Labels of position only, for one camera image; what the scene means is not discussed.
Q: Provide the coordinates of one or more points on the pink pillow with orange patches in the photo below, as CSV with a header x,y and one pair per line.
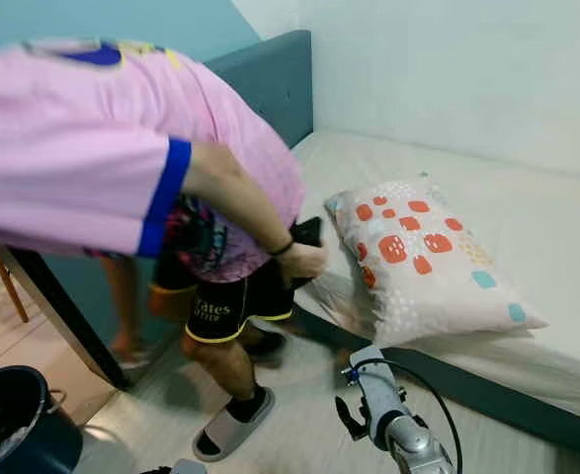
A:
x,y
428,257

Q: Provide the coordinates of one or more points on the grey slipper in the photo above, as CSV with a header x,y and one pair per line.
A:
x,y
225,439

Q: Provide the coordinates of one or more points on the black cloth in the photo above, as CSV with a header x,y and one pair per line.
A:
x,y
307,232

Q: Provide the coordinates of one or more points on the bare leg of person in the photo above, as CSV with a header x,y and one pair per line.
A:
x,y
126,306

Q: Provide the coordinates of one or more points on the dark blue bucket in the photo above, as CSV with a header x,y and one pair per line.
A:
x,y
47,444

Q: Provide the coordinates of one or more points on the dark desk side panel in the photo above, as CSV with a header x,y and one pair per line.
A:
x,y
62,316

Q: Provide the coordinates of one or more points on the wooden chair leg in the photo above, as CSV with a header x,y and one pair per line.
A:
x,y
13,291

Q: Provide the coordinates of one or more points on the person in pink shirt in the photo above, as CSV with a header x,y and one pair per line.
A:
x,y
72,148

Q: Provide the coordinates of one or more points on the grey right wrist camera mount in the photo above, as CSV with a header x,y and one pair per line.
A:
x,y
373,385

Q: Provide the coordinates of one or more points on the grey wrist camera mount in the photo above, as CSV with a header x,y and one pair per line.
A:
x,y
373,385
189,466

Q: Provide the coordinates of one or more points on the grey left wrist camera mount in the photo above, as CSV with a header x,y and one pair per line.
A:
x,y
189,466

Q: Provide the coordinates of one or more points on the teal upholstered bed frame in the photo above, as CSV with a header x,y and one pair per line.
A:
x,y
275,84

